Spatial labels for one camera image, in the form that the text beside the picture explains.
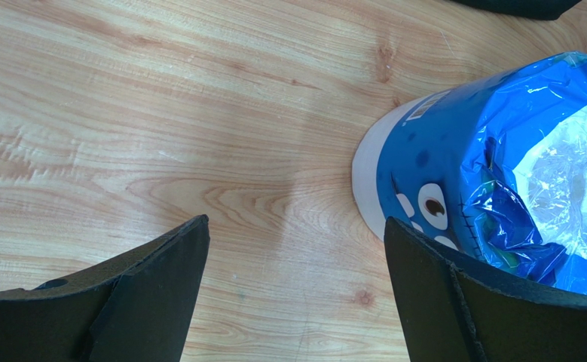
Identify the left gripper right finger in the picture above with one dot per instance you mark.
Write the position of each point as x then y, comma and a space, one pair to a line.
454, 308

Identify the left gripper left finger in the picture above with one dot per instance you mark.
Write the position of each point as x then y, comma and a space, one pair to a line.
136, 306

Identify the blue paper roll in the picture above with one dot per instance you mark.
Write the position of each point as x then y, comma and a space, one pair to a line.
496, 169

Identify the black cloth placemat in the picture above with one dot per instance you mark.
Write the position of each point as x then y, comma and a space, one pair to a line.
545, 10

